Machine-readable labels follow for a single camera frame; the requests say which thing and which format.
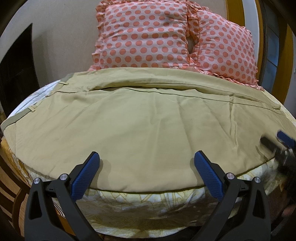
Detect beige khaki pants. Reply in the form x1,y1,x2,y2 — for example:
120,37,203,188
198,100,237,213
1,68,295,193

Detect yellow floral bed sheet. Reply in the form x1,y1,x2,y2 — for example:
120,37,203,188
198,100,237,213
9,81,295,238

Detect right pink polka dot pillow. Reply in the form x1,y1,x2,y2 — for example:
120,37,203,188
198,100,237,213
187,1,263,90

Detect pink polka dot pillow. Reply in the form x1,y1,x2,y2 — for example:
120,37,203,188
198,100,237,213
89,1,194,71
187,1,263,90

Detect left pink polka dot pillow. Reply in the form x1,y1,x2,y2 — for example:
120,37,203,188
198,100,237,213
89,1,194,71

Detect wooden door frame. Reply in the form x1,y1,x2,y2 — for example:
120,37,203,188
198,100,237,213
225,1,295,104

